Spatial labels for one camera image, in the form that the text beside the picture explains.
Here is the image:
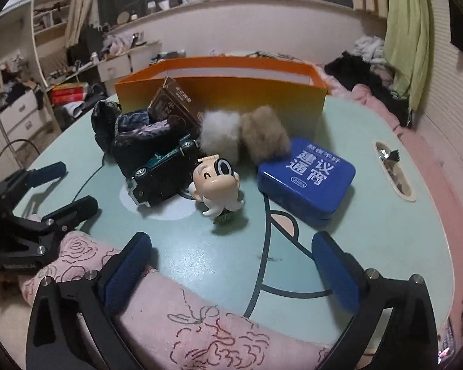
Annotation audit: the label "brown fluffy ball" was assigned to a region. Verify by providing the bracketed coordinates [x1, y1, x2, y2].
[240, 106, 293, 162]

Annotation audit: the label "white shelf cabinet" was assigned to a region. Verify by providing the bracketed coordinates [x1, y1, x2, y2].
[0, 0, 81, 147]

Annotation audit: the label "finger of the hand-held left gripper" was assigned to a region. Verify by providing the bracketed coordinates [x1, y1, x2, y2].
[0, 161, 67, 209]
[42, 195, 101, 240]

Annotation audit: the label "orange cardboard box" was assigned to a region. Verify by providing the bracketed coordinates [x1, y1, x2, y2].
[114, 56, 328, 137]

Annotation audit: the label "pink floral quilt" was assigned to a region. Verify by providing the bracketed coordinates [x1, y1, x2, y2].
[19, 230, 334, 370]

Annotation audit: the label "brown packet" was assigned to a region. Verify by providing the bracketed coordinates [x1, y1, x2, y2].
[150, 76, 202, 134]

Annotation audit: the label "pink bed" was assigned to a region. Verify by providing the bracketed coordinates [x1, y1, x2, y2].
[328, 65, 463, 317]

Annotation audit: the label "black shiny bag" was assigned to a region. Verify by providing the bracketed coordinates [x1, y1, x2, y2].
[90, 100, 122, 153]

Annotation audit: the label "blue metal tin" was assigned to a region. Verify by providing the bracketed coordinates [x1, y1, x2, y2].
[257, 137, 356, 227]

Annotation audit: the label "green hanging garment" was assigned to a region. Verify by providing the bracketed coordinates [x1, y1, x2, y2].
[384, 0, 435, 112]

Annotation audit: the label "black cable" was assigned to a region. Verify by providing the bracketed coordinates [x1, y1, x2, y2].
[0, 139, 39, 186]

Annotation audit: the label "white fluffy ball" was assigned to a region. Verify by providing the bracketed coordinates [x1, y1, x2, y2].
[198, 109, 243, 164]

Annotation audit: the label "pink garment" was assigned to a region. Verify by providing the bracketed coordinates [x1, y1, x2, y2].
[351, 85, 402, 128]

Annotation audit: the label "white clothes pile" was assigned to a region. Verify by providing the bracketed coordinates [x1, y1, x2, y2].
[351, 35, 386, 66]

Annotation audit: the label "white desk with drawer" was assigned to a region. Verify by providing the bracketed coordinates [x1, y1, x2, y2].
[96, 40, 163, 85]

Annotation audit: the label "black clothes pile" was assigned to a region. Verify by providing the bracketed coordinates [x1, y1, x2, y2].
[324, 52, 411, 124]

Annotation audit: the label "red box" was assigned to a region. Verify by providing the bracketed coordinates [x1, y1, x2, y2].
[50, 82, 89, 105]

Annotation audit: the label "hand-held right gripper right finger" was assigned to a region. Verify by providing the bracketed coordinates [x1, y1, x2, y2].
[311, 230, 440, 370]

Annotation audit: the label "grey striped clothes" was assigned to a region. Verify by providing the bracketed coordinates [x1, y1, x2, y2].
[150, 50, 186, 66]

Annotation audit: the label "white bearded figurine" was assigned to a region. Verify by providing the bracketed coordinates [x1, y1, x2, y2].
[186, 154, 244, 224]

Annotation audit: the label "black monitor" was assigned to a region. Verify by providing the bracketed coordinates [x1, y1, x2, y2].
[67, 27, 105, 70]

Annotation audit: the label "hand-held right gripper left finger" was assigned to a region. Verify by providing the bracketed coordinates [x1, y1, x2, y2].
[25, 232, 154, 370]

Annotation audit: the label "white louvred closet door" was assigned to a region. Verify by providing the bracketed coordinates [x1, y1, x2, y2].
[409, 0, 463, 170]

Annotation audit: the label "pale clothes heap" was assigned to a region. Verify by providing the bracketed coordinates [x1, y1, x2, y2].
[104, 33, 128, 56]

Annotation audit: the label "green toy car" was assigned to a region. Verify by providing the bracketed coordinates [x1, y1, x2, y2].
[129, 137, 198, 180]

